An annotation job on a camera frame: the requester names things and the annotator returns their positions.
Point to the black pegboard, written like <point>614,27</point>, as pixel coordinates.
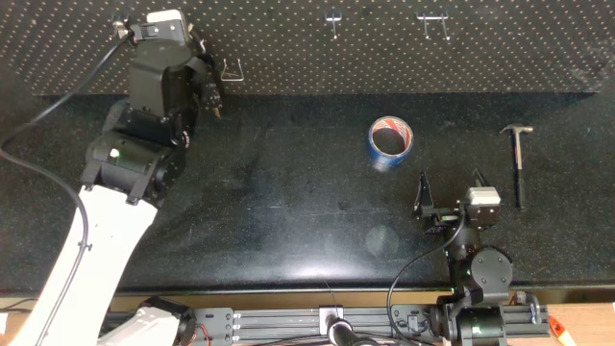
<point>336,62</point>

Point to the orange and white object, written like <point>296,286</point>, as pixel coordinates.
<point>559,331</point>

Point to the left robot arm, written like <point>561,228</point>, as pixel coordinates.
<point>110,240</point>

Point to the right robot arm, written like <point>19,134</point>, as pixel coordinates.
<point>490,271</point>

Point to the roll of blue tape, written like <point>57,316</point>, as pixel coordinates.
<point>379,156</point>

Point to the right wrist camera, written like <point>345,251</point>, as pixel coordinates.
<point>482,204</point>

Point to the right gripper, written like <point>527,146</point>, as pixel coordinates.
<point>439,216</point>

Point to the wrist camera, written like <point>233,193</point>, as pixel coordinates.
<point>165,17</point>
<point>482,204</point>

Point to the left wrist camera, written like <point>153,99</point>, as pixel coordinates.
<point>165,17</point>

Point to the metal hook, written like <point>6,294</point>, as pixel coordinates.
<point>432,17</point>
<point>334,29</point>
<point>233,80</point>
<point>118,18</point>

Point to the mounting rail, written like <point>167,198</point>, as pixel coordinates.
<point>288,322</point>

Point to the hammer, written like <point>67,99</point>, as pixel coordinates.
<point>518,154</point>

